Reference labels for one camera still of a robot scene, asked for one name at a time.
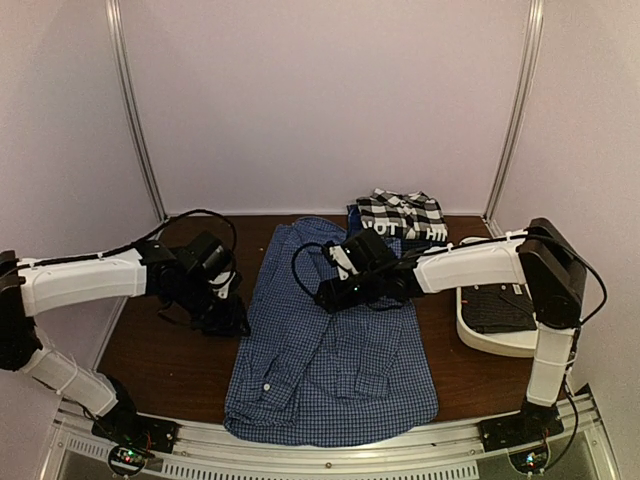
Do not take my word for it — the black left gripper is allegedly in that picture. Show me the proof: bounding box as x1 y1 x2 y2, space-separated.
175 275 250 339

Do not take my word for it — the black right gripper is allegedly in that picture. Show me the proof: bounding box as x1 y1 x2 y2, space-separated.
315 268 385 313

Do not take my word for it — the blue checked long sleeve shirt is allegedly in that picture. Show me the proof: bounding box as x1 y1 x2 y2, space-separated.
223 216 439 448

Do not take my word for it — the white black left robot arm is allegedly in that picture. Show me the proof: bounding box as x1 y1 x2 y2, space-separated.
1 233 250 444

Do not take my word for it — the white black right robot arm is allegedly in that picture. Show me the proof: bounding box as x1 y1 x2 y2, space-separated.
312 218 586 442

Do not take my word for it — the dark blue folded printed shirt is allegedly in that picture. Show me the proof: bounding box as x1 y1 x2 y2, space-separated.
346 204 448 253

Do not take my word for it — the black white plaid folded shirt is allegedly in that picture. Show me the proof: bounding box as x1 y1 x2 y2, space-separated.
356 188 448 241

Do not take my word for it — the dark striped folded shirt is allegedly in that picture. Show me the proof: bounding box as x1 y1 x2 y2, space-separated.
460 284 537 335

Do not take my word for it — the white plastic bin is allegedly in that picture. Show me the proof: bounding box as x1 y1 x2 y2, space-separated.
455 236 539 359

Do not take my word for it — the left circuit board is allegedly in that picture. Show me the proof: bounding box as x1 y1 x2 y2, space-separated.
107 445 150 476

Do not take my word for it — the circuit board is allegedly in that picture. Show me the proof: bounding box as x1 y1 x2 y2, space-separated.
509 446 550 475
107 445 150 476

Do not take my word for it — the right circuit board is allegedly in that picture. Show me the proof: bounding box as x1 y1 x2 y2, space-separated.
509 446 550 475

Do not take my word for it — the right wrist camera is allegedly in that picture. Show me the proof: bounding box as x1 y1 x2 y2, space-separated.
325 229 396 280

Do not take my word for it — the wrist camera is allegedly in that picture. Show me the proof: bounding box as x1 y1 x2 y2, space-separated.
325 229 396 280
185 231 241 300

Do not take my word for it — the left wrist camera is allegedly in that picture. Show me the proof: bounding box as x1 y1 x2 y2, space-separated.
185 231 241 300

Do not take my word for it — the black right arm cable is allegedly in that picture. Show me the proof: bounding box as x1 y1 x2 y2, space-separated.
290 242 331 306

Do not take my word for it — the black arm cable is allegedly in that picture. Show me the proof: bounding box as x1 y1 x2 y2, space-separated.
0 209 239 281
290 242 331 306

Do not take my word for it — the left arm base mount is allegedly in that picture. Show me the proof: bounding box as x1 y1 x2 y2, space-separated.
91 411 179 453

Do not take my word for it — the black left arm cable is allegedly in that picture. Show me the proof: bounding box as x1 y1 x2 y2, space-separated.
0 209 239 281

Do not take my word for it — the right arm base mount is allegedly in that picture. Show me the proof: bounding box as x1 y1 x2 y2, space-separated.
478 412 564 452

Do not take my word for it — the aluminium front rail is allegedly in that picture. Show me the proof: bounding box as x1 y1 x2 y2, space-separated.
38 393 620 479

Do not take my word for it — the right aluminium frame post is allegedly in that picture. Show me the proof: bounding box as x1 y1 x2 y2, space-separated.
483 0 545 231

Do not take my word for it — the aluminium frame post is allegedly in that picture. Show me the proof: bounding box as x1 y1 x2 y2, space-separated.
483 0 545 231
105 0 167 222

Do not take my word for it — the left aluminium frame post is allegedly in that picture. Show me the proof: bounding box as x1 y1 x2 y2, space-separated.
105 0 167 222

